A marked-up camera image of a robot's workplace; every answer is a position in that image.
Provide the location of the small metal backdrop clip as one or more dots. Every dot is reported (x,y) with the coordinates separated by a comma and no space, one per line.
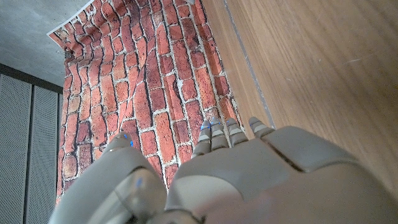
(66,54)

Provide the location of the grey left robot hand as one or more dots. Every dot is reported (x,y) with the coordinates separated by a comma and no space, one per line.
(248,174)

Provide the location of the red brick printed backdrop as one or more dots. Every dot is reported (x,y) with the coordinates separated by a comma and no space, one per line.
(155,77)

